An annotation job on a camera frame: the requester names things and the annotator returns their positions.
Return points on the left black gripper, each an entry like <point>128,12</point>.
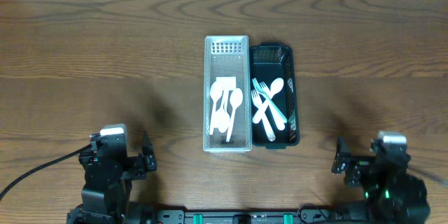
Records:
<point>138,163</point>

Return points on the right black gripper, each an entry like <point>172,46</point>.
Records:
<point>360,164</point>

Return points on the white plastic fork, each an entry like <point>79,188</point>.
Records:
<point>280,124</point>
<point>267,103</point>

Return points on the white plastic spoon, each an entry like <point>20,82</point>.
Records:
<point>214,124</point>
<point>236,99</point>
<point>262,99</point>
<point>215,87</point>
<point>223,117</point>

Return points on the white plastic fork slanted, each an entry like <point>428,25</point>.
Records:
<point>266,126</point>

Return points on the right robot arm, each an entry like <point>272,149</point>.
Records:
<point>391,195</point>

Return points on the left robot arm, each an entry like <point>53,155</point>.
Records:
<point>109,173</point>

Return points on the black plastic mesh tray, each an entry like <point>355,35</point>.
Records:
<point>268,62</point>

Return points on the clear plastic mesh tray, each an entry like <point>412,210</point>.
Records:
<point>226,60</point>

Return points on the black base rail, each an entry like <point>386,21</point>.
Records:
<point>241,217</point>

